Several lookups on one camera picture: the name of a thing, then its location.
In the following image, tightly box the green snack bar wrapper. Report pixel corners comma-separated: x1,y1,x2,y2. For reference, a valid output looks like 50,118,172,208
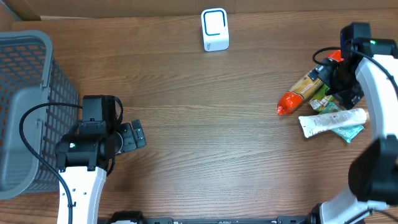
308,84,335,113

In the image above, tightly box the orange biscuit roll pack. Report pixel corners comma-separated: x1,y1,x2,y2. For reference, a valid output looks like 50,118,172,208
277,50,343,116

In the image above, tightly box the teal tissue packet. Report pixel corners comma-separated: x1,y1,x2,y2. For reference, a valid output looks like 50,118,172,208
320,102,364,143

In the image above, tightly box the white tube with gold cap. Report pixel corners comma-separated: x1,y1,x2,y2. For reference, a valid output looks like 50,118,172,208
298,108,368,138

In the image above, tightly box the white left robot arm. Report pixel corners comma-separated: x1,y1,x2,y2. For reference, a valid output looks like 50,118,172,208
55,95,146,223

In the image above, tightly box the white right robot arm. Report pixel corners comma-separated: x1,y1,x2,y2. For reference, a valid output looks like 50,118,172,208
306,22,397,223

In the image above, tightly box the white barcode scanner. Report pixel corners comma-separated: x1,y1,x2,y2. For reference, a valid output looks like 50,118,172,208
201,7,229,52

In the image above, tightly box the grey plastic mesh basket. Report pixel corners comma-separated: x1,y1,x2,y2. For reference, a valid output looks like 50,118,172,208
1,30,80,200

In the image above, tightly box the brown cardboard back panel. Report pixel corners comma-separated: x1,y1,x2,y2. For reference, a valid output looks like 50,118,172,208
4,0,397,21

